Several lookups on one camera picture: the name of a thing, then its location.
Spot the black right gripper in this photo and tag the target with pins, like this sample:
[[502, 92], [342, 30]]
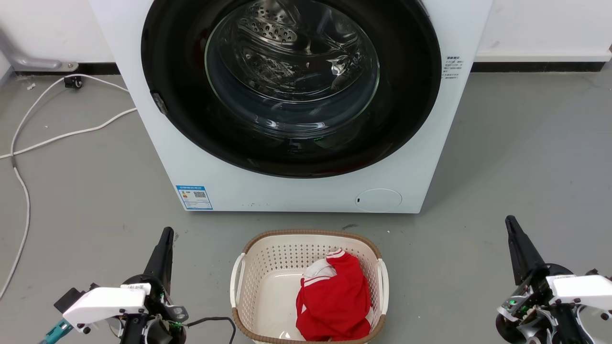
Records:
[[530, 306]]

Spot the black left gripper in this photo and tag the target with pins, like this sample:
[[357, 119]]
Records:
[[148, 291]]

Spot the white front-load washing machine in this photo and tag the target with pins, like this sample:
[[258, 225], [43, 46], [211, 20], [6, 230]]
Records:
[[287, 196]]

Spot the black round washer door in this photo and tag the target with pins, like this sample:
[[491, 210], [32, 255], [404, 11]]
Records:
[[178, 86]]

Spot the steel washing drum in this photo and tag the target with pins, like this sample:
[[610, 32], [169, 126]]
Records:
[[275, 28]]

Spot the blue energy label sticker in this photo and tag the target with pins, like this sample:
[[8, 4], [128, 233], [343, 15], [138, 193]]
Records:
[[194, 197]]

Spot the cream laundry basket brown rim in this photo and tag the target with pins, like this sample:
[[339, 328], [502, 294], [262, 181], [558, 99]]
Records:
[[267, 267]]

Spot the round white filter cover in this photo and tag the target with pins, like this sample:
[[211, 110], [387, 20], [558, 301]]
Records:
[[378, 200]]

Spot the red and white garment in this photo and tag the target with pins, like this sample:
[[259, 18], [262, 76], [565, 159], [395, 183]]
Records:
[[334, 301]]

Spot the printed text warning sticker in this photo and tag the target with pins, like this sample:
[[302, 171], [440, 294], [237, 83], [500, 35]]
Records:
[[453, 67]]

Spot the grey drain pipe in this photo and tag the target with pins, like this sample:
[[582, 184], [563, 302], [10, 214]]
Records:
[[28, 61]]

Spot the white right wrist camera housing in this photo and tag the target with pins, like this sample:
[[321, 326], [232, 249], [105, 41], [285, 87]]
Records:
[[581, 289]]

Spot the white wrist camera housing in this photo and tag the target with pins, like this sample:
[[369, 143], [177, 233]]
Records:
[[103, 303], [581, 289]]

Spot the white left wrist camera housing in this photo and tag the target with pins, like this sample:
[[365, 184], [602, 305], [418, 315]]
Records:
[[103, 303]]

